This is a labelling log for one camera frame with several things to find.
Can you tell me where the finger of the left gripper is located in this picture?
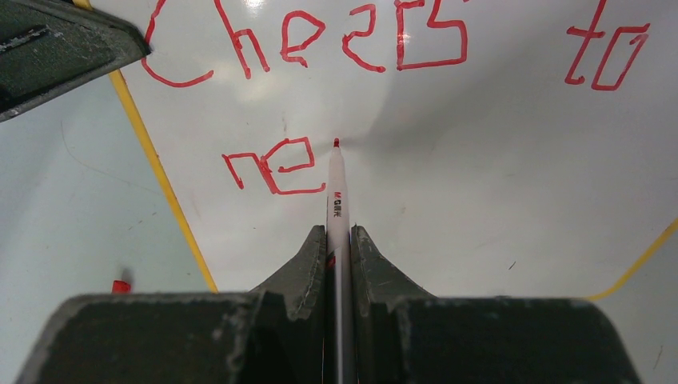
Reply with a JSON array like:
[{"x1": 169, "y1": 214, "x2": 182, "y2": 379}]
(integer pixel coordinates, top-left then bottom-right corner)
[{"x1": 1, "y1": 0, "x2": 151, "y2": 121}]

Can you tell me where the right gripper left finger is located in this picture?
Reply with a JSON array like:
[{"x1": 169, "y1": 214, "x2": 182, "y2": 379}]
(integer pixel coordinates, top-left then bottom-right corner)
[{"x1": 17, "y1": 226, "x2": 326, "y2": 383}]

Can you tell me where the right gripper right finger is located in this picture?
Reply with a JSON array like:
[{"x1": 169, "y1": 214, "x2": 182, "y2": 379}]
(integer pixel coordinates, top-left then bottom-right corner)
[{"x1": 351, "y1": 226, "x2": 640, "y2": 383}]

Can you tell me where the red marker pen body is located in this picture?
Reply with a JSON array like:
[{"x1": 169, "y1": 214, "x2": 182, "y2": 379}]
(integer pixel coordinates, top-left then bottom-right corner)
[{"x1": 324, "y1": 138, "x2": 357, "y2": 383}]

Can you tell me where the red marker cap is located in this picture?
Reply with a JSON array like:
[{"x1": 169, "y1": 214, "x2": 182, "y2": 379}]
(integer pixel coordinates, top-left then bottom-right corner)
[{"x1": 111, "y1": 280, "x2": 132, "y2": 294}]

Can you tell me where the yellow-framed whiteboard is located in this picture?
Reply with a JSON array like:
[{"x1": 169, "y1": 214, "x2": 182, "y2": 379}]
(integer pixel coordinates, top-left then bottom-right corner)
[{"x1": 92, "y1": 1, "x2": 677, "y2": 296}]

